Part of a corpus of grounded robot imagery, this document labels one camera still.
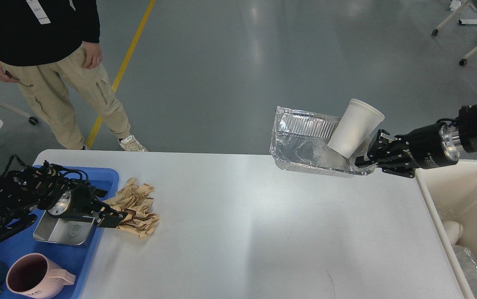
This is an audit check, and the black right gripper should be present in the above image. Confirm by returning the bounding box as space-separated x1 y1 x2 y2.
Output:
355 123 462 179

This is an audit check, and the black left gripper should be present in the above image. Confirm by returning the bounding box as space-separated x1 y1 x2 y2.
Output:
47 186 125 228

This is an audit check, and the brown paper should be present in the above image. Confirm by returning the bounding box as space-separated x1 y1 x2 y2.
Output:
104 177 160 239

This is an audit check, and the square steel tray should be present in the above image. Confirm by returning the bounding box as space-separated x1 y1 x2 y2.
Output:
33 211 95 245

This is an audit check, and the cream paper cup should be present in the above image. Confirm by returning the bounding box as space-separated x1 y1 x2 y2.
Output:
327 98 385 158

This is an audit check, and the pink mug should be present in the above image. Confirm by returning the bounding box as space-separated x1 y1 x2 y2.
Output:
5 253 76 299

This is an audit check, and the aluminium foil tray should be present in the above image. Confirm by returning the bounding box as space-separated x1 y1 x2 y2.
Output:
270 106 377 178

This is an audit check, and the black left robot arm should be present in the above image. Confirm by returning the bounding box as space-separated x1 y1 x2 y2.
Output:
0 155 128 243

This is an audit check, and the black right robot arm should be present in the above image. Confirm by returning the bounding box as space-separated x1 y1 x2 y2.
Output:
356 104 477 178

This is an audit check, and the person's left hand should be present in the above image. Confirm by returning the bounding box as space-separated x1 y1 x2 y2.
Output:
82 42 103 69

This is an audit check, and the blue plastic tray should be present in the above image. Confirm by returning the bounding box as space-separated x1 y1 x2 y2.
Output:
0 167 119 299

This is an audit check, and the cream plastic bin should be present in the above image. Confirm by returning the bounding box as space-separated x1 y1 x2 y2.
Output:
416 159 477 299

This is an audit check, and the white rolling chair base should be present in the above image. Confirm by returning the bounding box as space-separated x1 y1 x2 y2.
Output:
431 0 477 66

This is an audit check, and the clear plastic bag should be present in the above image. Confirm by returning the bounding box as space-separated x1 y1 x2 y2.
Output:
452 245 477 299

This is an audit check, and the person in black top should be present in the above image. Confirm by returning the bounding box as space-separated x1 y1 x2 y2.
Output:
0 0 147 152

